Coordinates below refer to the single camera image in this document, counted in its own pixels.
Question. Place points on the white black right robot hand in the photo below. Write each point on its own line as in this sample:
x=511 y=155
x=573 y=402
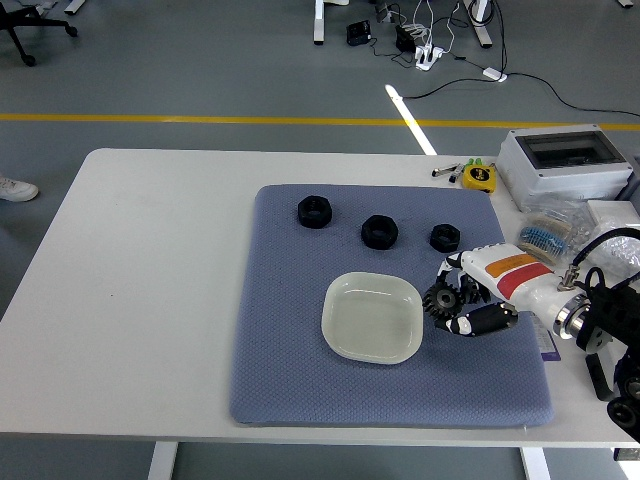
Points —
x=520 y=280

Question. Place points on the large black gear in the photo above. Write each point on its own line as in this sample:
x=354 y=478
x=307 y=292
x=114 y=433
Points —
x=442 y=299

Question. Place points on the small black hex nut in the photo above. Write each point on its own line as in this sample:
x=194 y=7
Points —
x=437 y=244

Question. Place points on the white flat box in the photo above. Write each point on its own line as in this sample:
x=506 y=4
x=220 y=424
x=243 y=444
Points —
x=612 y=210

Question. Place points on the large black hex nut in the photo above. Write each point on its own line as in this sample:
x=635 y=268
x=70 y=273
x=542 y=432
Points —
x=370 y=239
x=306 y=217

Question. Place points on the black box device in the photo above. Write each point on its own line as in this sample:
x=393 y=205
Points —
x=358 y=34

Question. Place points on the blue bristle brush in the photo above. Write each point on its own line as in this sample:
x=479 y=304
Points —
x=540 y=235

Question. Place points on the white purple leaflet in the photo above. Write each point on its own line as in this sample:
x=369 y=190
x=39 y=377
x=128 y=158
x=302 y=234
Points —
x=547 y=347

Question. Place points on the clear plastic bag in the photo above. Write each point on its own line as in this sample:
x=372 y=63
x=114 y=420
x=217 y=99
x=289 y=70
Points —
x=575 y=220

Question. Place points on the clear bubble wrap bag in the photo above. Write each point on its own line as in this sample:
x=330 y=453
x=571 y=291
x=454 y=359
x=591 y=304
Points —
x=620 y=252

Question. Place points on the yellow tape measure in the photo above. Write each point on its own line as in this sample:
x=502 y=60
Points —
x=477 y=179

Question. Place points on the small black white clip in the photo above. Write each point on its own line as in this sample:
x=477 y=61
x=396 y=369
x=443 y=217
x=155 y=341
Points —
x=455 y=177

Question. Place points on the green tipped tool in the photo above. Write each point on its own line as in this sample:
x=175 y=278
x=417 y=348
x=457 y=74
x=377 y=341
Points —
x=474 y=162

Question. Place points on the silver pen tool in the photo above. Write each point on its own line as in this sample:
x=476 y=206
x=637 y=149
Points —
x=442 y=171

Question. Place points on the blue-grey case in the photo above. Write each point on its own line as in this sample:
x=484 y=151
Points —
x=634 y=187

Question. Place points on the white square dish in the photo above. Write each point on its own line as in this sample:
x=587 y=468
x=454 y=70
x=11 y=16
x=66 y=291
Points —
x=372 y=320

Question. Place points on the white table leg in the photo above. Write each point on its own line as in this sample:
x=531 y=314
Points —
x=162 y=462
x=536 y=465

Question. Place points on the white power adapter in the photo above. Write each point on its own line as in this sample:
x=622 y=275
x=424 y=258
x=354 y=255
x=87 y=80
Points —
x=494 y=74

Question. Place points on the white power strip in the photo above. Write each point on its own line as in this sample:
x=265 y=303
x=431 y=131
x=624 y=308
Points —
x=427 y=57

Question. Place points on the blue-grey textured mat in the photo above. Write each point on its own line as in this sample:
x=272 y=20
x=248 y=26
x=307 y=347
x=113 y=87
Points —
x=280 y=350

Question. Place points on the white desk leg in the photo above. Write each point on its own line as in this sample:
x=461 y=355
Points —
x=319 y=22
x=481 y=27

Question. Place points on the black power adapter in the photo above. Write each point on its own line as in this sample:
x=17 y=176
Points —
x=405 y=39

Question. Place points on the person's white shoe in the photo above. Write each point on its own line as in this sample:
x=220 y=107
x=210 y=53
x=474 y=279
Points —
x=17 y=190

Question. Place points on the white desk foot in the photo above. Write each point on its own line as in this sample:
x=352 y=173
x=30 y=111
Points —
x=74 y=6

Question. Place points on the black office chair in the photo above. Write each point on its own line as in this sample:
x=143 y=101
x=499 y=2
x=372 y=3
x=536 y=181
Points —
x=20 y=25

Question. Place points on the grey electrical enclosure box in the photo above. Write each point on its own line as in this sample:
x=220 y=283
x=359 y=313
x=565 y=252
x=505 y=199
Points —
x=520 y=170

